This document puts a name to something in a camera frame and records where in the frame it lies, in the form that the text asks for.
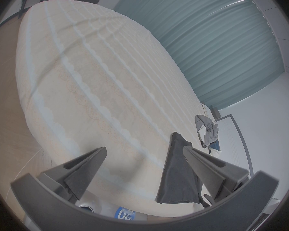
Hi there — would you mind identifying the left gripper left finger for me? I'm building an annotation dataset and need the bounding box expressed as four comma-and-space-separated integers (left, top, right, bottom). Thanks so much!
39, 146, 108, 204

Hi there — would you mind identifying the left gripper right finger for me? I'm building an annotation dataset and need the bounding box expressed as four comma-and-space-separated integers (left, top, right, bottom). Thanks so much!
183, 145, 250, 205

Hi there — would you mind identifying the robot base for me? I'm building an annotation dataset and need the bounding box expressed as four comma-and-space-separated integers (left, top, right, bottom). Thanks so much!
73, 191, 150, 224

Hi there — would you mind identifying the pile of clothes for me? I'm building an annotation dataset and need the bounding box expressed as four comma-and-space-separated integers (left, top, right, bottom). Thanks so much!
195, 114, 222, 153

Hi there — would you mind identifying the black garment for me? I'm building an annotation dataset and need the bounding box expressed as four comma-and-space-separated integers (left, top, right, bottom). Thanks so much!
155, 131, 205, 204

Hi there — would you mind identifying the bed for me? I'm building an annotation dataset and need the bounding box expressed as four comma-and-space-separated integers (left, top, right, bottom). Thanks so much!
15, 0, 222, 219

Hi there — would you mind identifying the blue-green curtain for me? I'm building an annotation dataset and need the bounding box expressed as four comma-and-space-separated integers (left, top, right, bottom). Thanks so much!
113, 0, 286, 109

